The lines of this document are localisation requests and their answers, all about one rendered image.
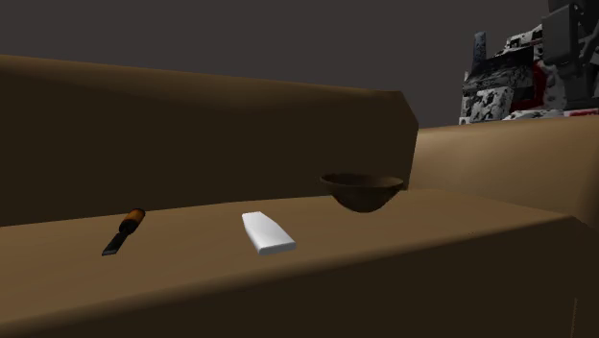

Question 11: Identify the dark brown bowl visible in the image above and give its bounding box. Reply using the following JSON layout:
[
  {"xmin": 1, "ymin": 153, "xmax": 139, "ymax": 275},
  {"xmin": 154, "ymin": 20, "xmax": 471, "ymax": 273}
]
[{"xmin": 319, "ymin": 173, "xmax": 405, "ymax": 214}]

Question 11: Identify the white flat rounded block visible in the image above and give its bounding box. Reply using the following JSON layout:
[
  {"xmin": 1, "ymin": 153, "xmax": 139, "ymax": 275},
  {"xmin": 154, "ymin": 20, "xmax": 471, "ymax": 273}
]
[{"xmin": 241, "ymin": 211, "xmax": 297, "ymax": 256}]

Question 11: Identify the black white red patterned robot stand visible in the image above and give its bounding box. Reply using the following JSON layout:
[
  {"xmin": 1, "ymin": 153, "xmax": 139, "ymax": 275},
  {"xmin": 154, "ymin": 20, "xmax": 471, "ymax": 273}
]
[{"xmin": 459, "ymin": 23, "xmax": 599, "ymax": 126}]

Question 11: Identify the brown sofa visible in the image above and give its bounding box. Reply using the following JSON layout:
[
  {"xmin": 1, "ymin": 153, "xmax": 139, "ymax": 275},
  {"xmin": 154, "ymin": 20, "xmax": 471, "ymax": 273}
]
[{"xmin": 0, "ymin": 53, "xmax": 599, "ymax": 338}]

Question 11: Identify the orange handled black chisel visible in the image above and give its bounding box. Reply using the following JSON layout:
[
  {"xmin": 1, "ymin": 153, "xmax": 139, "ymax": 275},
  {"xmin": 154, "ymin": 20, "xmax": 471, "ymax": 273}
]
[{"xmin": 101, "ymin": 207, "xmax": 147, "ymax": 257}]

